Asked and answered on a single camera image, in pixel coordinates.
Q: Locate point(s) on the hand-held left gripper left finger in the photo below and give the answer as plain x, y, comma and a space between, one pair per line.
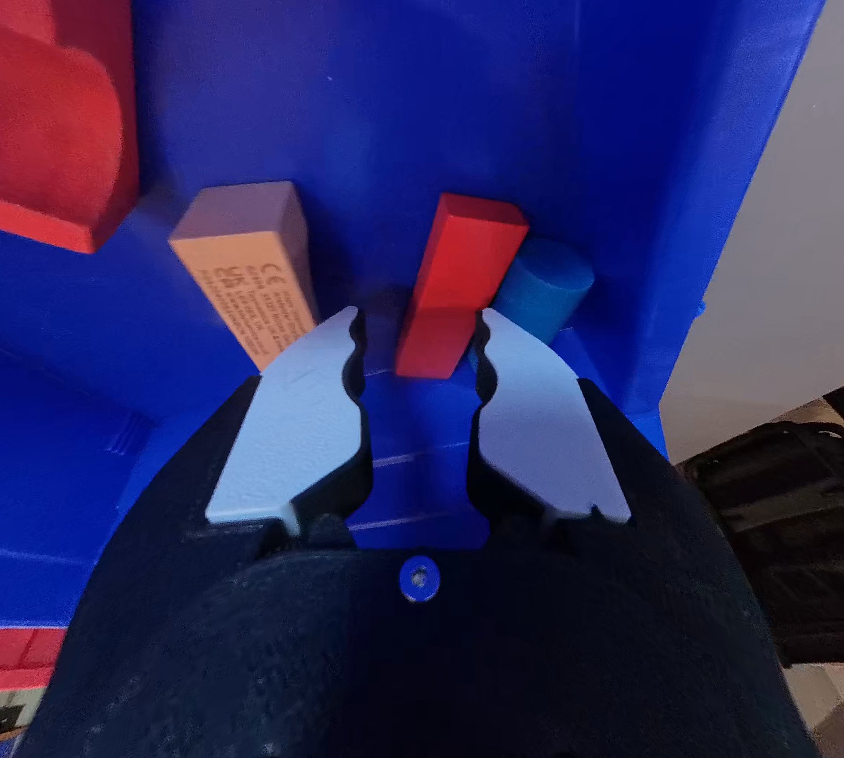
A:
284, 435

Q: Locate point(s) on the pale wooden block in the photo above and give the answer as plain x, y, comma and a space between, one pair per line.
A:
251, 270

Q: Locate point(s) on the red plastic bin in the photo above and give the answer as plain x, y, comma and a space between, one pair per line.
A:
27, 655

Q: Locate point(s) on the blue plastic bin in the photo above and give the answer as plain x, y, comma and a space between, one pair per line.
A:
396, 46

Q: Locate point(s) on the blue wooden cylinder block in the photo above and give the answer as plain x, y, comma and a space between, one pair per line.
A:
547, 284

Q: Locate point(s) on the red wooden arch block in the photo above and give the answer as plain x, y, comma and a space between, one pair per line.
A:
66, 139

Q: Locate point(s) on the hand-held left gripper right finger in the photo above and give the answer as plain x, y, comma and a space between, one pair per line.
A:
547, 435

